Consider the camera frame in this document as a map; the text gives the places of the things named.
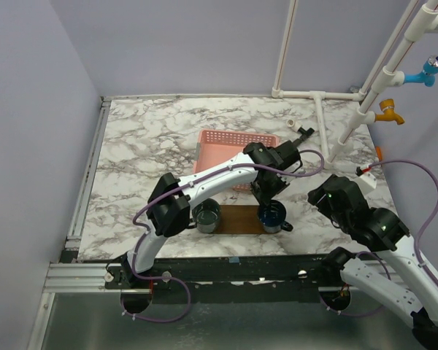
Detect dark blue mug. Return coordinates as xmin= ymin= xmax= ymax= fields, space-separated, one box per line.
xmin=257 ymin=200 xmax=293 ymax=234

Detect brown wooden oval tray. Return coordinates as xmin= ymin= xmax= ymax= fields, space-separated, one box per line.
xmin=214 ymin=205 xmax=266 ymax=235

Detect pink plastic basket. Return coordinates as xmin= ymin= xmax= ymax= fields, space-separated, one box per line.
xmin=193 ymin=128 xmax=282 ymax=193

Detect dark green mug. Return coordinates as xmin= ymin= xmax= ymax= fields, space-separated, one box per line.
xmin=187 ymin=198 xmax=221 ymax=234

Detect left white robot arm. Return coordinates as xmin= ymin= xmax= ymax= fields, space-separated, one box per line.
xmin=122 ymin=141 xmax=301 ymax=288

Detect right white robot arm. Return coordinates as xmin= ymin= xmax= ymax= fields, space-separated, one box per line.
xmin=308 ymin=174 xmax=438 ymax=349

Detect orange object at edge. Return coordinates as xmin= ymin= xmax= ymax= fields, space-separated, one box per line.
xmin=375 ymin=146 xmax=383 ymax=161

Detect white pipe end cap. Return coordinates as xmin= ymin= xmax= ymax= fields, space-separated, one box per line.
xmin=286 ymin=119 xmax=301 ymax=132

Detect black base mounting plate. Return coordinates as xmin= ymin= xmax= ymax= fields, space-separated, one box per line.
xmin=104 ymin=254 xmax=351 ymax=310

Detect yellow tap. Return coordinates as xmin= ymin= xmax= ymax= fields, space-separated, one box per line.
xmin=375 ymin=98 xmax=405 ymax=125

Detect blue tap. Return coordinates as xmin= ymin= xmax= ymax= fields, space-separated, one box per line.
xmin=403 ymin=55 xmax=438 ymax=87

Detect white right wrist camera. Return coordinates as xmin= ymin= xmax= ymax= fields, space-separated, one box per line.
xmin=353 ymin=167 xmax=377 ymax=195

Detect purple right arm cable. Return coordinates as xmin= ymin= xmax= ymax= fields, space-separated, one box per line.
xmin=319 ymin=160 xmax=438 ymax=318

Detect black valve handle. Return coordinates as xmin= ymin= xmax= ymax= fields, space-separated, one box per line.
xmin=292 ymin=127 xmax=315 ymax=147

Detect white pvc pipe frame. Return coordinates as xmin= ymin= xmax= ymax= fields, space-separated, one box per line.
xmin=271 ymin=0 xmax=438 ymax=165

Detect aluminium rail frame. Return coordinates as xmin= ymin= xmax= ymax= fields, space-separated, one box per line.
xmin=44 ymin=101 xmax=111 ymax=293

